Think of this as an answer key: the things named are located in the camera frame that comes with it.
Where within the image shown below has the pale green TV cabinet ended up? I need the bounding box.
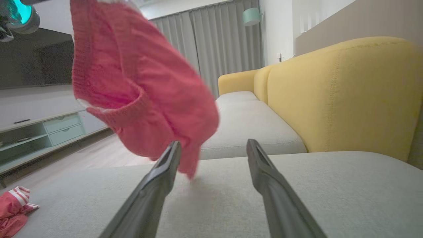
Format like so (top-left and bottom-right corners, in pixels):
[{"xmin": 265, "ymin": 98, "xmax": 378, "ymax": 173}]
[{"xmin": 0, "ymin": 108, "xmax": 114, "ymax": 189}]

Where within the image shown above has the wide yellow sofa backrest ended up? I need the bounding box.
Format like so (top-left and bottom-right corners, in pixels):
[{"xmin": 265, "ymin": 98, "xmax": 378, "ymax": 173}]
[{"xmin": 267, "ymin": 36, "xmax": 423, "ymax": 162}]

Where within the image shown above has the grey pleated curtain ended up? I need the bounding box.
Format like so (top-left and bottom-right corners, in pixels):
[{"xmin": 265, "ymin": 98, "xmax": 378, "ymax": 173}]
[{"xmin": 149, "ymin": 0, "xmax": 265, "ymax": 99}]

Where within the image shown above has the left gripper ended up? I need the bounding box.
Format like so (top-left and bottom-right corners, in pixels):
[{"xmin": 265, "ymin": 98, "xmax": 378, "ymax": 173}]
[{"xmin": 0, "ymin": 0, "xmax": 41, "ymax": 43}]

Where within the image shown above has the red Bulls basketball jersey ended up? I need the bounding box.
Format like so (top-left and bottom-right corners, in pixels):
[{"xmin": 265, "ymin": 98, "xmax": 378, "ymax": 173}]
[{"xmin": 0, "ymin": 186, "xmax": 40, "ymax": 238}]

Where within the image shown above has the teal wall lamp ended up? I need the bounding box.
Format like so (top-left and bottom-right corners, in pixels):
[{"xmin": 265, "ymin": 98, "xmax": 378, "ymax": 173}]
[{"xmin": 242, "ymin": 7, "xmax": 264, "ymax": 27}]

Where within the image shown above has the black flat television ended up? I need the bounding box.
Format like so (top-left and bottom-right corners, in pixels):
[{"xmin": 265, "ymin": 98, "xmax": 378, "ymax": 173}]
[{"xmin": 0, "ymin": 27, "xmax": 75, "ymax": 90}]

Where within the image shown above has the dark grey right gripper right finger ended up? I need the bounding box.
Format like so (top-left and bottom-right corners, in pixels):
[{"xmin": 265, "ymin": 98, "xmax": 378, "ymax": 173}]
[{"xmin": 247, "ymin": 139, "xmax": 327, "ymax": 238}]

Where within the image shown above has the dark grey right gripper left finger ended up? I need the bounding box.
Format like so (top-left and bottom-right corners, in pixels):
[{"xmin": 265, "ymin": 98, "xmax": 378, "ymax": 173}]
[{"xmin": 99, "ymin": 141, "xmax": 182, "ymax": 238}]

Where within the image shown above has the red shorts white trim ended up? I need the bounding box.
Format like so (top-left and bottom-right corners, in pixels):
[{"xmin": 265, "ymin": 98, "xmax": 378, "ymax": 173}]
[{"xmin": 70, "ymin": 0, "xmax": 220, "ymax": 180}]

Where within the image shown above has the large grey sofa seat cushion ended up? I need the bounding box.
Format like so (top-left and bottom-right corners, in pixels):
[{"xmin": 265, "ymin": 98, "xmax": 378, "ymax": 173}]
[{"xmin": 13, "ymin": 151, "xmax": 423, "ymax": 238}]

